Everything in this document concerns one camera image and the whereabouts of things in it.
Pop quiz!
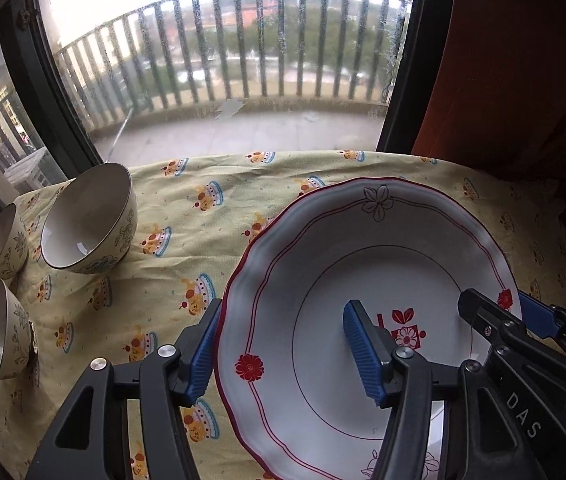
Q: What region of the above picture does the red curtain right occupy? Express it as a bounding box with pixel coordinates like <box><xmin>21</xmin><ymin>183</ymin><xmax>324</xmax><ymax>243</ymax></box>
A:
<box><xmin>412</xmin><ymin>0</ymin><xmax>566</xmax><ymax>181</ymax></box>

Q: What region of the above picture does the large floral ceramic bowl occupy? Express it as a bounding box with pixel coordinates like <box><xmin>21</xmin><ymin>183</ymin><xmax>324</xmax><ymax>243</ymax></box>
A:
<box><xmin>41</xmin><ymin>162</ymin><xmax>138</xmax><ymax>275</ymax></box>

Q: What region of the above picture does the small floral bowl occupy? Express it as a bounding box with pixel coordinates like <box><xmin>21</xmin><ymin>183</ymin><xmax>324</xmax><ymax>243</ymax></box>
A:
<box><xmin>0</xmin><ymin>204</ymin><xmax>29</xmax><ymax>280</ymax></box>
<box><xmin>0</xmin><ymin>280</ymin><xmax>32</xmax><ymax>380</ymax></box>

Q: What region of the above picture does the black window frame post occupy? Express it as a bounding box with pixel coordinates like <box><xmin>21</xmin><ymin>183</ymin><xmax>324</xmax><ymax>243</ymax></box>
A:
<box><xmin>0</xmin><ymin>0</ymin><xmax>102</xmax><ymax>179</ymax></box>

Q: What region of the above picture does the balcony metal railing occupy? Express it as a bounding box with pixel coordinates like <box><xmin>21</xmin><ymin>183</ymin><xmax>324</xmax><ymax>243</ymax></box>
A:
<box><xmin>0</xmin><ymin>0</ymin><xmax>412</xmax><ymax>162</ymax></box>

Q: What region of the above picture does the red trimmed small plate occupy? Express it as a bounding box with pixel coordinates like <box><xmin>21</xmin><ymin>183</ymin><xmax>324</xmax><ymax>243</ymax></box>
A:
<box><xmin>213</xmin><ymin>175</ymin><xmax>523</xmax><ymax>480</ymax></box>

